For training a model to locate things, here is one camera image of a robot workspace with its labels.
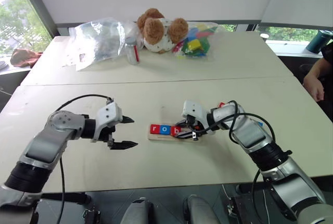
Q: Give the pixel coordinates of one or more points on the small white round lid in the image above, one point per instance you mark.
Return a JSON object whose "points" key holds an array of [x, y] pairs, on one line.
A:
{"points": [[264, 35]]}

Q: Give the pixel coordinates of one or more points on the bystander black clothing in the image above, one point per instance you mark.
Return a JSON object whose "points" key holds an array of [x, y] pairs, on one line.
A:
{"points": [[328, 78]]}

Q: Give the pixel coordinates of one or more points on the clear bottle with red label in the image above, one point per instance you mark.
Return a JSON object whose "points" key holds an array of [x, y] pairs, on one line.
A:
{"points": [[132, 52]]}

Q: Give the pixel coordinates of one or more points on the dark rounded grey shape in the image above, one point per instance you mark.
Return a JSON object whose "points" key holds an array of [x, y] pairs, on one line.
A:
{"points": [[201, 211], [136, 212]]}

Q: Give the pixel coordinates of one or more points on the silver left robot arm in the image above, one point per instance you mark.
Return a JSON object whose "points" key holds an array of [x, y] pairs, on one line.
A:
{"points": [[44, 146]]}

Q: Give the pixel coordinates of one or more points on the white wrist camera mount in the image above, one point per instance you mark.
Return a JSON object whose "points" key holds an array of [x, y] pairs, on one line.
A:
{"points": [[193, 108], [109, 114]]}

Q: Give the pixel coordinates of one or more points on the brown cloth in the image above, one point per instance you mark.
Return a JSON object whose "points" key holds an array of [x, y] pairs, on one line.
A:
{"points": [[23, 57]]}

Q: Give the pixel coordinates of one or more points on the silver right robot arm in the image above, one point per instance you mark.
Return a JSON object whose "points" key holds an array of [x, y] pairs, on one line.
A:
{"points": [[262, 140]]}

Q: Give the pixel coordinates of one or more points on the bag of colourful blocks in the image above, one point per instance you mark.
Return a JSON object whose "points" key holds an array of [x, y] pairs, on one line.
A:
{"points": [[197, 41]]}

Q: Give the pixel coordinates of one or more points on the wooden letter tray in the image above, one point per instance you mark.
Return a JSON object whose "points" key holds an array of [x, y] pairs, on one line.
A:
{"points": [[161, 137]]}

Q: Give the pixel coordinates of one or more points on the bystander bare hand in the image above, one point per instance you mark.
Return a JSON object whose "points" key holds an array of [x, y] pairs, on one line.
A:
{"points": [[313, 86]]}

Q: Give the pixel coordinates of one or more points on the red letter b block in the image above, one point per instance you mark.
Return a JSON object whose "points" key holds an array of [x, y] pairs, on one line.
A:
{"points": [[176, 131]]}

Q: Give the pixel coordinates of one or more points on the black metal bracket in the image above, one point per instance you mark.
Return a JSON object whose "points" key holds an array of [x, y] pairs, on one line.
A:
{"points": [[91, 216], [235, 207]]}

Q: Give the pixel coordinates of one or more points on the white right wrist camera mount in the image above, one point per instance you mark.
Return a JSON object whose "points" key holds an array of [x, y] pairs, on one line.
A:
{"points": [[193, 108]]}

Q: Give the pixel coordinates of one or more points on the bystander bare forearm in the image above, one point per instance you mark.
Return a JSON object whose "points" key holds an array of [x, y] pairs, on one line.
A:
{"points": [[318, 67]]}

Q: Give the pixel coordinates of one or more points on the dark teal tumbler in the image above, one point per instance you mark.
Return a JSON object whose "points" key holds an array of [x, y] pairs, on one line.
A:
{"points": [[318, 41]]}

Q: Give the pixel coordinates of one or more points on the blue letter o block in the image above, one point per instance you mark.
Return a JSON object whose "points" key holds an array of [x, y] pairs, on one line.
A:
{"points": [[164, 129]]}

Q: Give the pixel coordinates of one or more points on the red letter r block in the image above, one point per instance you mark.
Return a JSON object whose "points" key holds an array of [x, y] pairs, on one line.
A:
{"points": [[154, 129]]}

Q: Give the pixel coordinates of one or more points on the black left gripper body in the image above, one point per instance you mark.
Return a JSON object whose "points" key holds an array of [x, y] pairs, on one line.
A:
{"points": [[108, 134]]}

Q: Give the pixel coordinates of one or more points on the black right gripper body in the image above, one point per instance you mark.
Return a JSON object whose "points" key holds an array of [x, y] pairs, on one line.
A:
{"points": [[195, 127]]}

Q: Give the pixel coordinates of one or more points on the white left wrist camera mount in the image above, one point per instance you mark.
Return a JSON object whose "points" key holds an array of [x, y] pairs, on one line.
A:
{"points": [[109, 114]]}

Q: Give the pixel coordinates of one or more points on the clear plastic bag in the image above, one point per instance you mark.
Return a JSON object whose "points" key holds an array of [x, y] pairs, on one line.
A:
{"points": [[101, 41]]}

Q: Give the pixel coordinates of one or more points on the brown and white teddy bear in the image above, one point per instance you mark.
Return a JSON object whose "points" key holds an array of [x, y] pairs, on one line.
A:
{"points": [[156, 32]]}

